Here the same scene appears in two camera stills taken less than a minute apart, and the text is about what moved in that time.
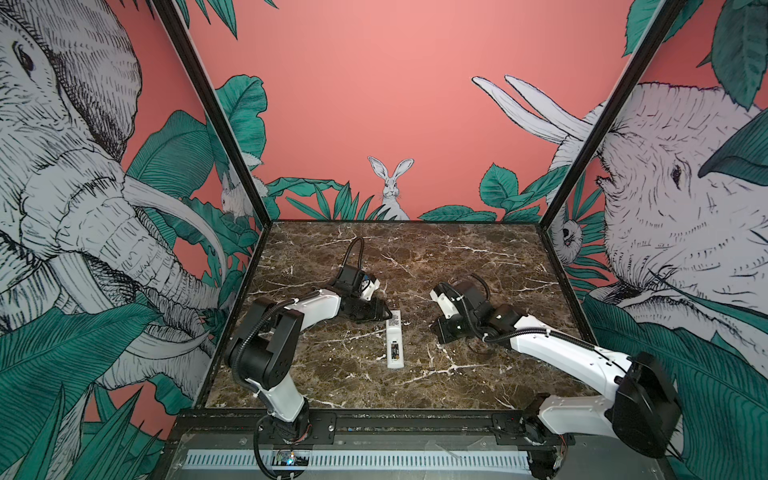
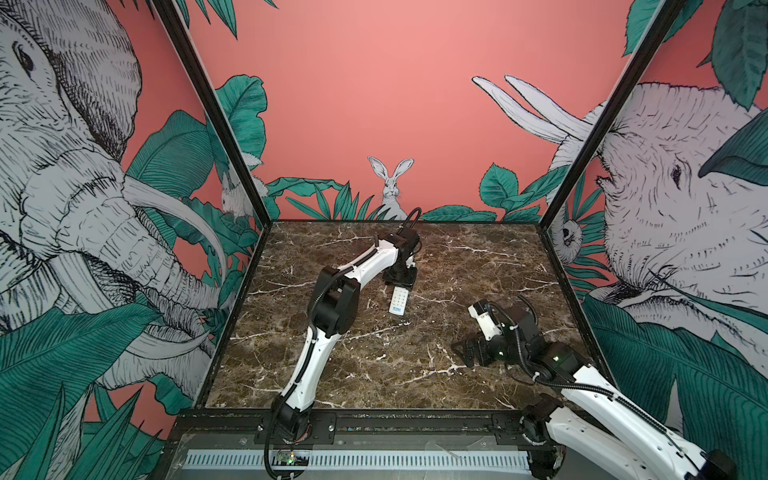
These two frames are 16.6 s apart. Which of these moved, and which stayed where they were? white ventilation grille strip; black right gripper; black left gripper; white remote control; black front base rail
Moved: black right gripper; white remote control; black left gripper
Stayed: white ventilation grille strip; black front base rail
